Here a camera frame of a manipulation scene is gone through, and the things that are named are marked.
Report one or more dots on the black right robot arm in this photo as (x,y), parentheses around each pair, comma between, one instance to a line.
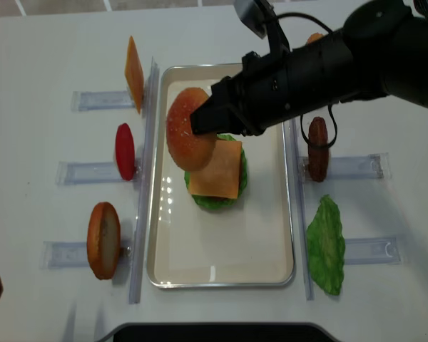
(381,50)

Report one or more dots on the green lettuce leaf on holder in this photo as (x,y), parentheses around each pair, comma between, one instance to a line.
(326,247)

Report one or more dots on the black base at bottom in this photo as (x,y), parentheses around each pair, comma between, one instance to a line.
(222,332)

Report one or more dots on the green lettuce on tray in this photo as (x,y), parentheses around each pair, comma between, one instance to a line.
(216,203)

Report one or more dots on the clear right long rail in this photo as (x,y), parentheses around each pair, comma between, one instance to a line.
(299,194)

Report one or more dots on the clear left long rail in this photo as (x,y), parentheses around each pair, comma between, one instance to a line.
(150,110)

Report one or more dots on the clear lettuce holder rail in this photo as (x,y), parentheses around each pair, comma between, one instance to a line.
(383,250)

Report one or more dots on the clear tomato holder rail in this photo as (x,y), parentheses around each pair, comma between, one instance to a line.
(83,173)

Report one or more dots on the tan bun half front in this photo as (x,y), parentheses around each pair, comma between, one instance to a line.
(190,152)

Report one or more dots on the brown meat patty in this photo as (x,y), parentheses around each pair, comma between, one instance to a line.
(318,159)

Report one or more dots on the clear left bun holder rail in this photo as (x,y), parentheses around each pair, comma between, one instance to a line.
(61,255)

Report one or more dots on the clear long rail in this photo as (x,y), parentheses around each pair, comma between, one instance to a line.
(299,194)
(150,110)

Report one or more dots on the silver metal tray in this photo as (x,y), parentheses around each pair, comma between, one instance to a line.
(248,243)

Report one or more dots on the tan bun half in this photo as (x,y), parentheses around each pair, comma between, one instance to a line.
(314,37)
(190,152)

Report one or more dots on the orange cheese slice on holder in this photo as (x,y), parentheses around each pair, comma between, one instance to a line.
(134,74)

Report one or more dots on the orange cheese slice on burger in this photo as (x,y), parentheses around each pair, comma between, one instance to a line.
(220,178)

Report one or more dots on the clear patty holder rail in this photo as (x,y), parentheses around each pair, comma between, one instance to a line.
(367,167)

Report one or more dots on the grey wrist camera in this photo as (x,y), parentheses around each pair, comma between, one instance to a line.
(257,15)

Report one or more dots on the tan bun half rear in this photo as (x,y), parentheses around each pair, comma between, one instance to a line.
(314,37)

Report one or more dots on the clear cheese holder rail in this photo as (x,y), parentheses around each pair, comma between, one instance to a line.
(105,100)

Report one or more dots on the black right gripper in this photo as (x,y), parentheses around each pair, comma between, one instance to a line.
(272,89)

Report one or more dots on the red tomato slice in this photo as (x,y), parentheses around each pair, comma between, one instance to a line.
(125,152)

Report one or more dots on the bun half on left holder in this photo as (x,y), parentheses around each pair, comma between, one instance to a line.
(103,242)

